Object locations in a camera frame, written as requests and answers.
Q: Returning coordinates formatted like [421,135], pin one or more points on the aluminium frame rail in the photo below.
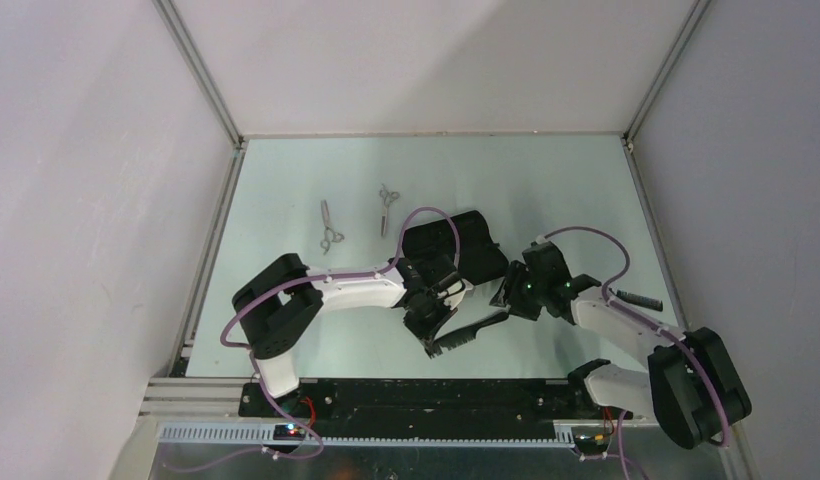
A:
[191,316]

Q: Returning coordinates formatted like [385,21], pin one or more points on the small black comb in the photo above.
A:
[640,300]

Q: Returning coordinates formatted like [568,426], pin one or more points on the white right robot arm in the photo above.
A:
[688,382]

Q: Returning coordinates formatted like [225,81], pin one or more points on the black handled comb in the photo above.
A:
[464,335]

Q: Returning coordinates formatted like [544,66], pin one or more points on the silver thinning scissors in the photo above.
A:
[331,235]

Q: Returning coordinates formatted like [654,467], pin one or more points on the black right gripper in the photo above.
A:
[508,292]

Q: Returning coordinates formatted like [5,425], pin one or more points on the silver hair scissors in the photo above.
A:
[388,197]

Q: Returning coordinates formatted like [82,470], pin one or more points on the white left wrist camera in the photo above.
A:
[456,292]

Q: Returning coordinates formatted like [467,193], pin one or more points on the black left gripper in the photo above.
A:
[426,333]

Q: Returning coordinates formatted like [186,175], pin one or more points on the black zippered tool case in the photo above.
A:
[481,259]

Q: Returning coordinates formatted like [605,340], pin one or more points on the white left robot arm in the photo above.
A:
[277,306]

